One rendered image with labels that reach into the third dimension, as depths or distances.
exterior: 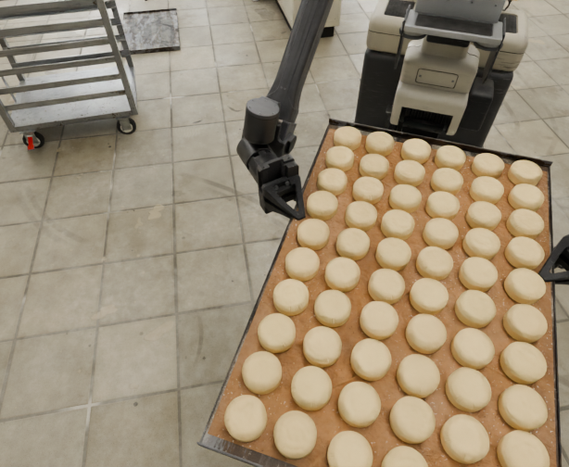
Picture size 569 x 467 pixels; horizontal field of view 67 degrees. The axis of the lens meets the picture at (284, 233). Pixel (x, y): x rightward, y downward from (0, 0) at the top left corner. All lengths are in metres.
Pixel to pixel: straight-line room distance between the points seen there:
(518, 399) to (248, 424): 0.32
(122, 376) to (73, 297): 0.42
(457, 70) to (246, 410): 1.20
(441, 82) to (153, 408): 1.42
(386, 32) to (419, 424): 1.42
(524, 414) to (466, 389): 0.07
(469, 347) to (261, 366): 0.26
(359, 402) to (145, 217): 1.70
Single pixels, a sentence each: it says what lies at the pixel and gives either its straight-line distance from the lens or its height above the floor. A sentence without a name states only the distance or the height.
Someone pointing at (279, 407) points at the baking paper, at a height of 0.96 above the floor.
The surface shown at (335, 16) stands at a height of 0.16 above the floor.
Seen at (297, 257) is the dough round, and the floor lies 1.00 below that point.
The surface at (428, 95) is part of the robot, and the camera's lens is 1.51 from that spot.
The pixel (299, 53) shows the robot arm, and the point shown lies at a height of 1.11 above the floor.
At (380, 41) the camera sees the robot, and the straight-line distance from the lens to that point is 1.76.
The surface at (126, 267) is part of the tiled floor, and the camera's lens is 1.96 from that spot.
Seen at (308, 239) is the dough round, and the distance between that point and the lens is 0.66.
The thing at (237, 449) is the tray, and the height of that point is 0.96.
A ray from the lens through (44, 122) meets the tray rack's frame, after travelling 2.62.
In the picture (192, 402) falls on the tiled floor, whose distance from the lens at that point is 1.62.
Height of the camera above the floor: 1.51
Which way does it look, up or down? 51 degrees down
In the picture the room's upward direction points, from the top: straight up
